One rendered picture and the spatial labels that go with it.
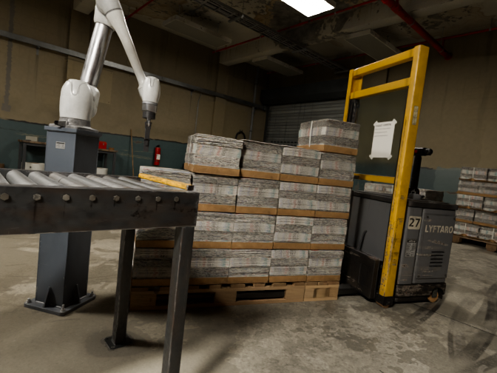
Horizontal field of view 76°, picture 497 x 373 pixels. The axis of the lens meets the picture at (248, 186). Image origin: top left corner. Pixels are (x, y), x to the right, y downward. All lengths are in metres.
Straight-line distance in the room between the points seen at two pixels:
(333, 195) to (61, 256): 1.73
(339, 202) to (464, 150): 5.94
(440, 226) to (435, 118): 5.73
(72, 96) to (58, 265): 0.92
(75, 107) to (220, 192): 0.92
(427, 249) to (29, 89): 7.78
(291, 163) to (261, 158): 0.21
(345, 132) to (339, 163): 0.23
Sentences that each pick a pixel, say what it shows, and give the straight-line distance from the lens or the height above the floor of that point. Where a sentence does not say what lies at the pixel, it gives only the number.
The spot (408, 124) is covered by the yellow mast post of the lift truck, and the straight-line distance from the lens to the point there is 2.49.
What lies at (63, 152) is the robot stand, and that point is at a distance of 1.99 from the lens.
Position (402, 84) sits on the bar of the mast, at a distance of 2.65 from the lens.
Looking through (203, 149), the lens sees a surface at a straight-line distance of 1.92.
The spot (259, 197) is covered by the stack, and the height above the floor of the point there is 0.72.
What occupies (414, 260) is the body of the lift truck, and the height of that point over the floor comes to 0.34.
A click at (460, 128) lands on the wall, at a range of 8.23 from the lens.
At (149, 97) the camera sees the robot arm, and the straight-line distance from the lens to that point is 2.06.
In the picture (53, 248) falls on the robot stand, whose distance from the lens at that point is 2.08.
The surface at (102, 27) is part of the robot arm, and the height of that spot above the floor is 1.64.
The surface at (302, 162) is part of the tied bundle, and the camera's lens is 2.19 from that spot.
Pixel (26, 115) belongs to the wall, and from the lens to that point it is 8.36.
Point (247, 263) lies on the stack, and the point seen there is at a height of 0.28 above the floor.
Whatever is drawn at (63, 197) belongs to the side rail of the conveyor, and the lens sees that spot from 0.97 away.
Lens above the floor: 0.92
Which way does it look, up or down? 4 degrees down
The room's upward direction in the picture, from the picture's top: 6 degrees clockwise
